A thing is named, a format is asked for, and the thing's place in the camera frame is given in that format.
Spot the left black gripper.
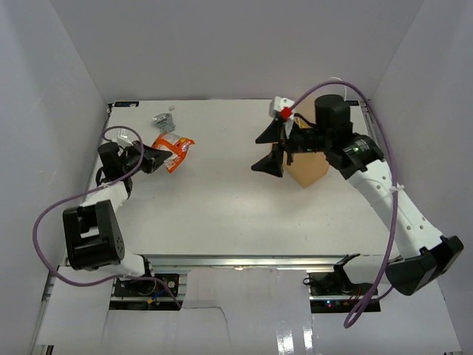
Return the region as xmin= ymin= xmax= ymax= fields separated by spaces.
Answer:
xmin=121 ymin=141 xmax=172 ymax=176

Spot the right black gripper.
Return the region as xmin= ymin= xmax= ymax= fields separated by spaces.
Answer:
xmin=251 ymin=118 xmax=332 ymax=177

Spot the orange white snack bag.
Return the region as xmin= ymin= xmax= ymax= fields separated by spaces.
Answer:
xmin=152 ymin=132 xmax=195 ymax=173

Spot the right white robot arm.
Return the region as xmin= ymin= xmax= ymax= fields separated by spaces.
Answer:
xmin=251 ymin=94 xmax=464 ymax=296

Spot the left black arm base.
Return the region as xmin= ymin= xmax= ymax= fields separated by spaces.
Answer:
xmin=112 ymin=274 xmax=180 ymax=298

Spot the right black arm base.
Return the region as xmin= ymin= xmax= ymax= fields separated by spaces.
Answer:
xmin=302 ymin=272 xmax=361 ymax=296

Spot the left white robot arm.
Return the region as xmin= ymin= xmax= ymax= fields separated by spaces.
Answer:
xmin=63 ymin=141 xmax=172 ymax=295

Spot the brown paper bag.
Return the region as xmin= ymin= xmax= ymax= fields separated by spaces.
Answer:
xmin=270 ymin=95 xmax=329 ymax=188

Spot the silver grey foil packet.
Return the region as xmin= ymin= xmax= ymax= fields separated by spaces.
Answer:
xmin=152 ymin=112 xmax=176 ymax=133

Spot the left table logo sticker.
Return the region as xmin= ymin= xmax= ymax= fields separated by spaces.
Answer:
xmin=113 ymin=101 xmax=140 ymax=108

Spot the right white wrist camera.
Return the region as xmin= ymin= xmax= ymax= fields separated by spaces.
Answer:
xmin=270 ymin=96 xmax=295 ymax=138

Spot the aluminium table frame rail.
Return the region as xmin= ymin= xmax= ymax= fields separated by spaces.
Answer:
xmin=40 ymin=99 xmax=392 ymax=308

